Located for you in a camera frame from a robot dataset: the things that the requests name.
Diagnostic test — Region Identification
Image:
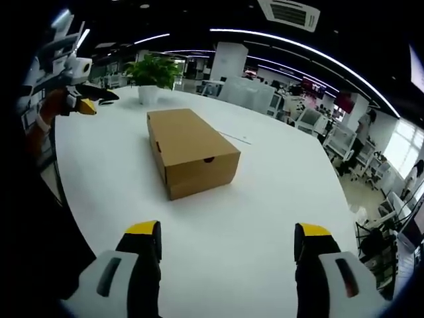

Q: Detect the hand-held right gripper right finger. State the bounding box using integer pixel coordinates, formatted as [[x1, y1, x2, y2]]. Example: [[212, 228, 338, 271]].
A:
[[294, 223, 394, 318]]

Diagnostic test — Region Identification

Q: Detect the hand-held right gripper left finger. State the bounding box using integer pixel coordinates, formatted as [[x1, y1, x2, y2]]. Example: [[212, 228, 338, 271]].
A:
[[60, 219, 163, 318]]

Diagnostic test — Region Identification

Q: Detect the brown cardboard shoe box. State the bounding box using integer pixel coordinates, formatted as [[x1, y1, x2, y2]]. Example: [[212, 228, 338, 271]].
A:
[[146, 108, 242, 201]]

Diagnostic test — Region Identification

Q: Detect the person's left hand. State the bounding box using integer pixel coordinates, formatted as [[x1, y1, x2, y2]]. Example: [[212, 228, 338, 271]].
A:
[[38, 88, 72, 124]]

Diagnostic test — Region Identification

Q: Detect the white plant pot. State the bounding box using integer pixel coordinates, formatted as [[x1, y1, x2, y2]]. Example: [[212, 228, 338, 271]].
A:
[[136, 85, 160, 104]]

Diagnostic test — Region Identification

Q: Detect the green potted plant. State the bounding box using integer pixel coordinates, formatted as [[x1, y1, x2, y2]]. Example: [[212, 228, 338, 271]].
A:
[[124, 53, 184, 91]]

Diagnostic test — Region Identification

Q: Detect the white square pillar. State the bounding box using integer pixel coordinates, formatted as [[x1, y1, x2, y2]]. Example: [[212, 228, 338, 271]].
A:
[[211, 41, 249, 82]]

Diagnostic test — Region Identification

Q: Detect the white office chair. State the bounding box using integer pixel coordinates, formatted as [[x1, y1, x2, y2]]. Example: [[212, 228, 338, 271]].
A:
[[295, 107, 325, 135]]

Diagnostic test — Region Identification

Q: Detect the ceiling air conditioner vent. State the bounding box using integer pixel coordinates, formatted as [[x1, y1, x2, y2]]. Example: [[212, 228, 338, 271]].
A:
[[256, 0, 321, 33]]

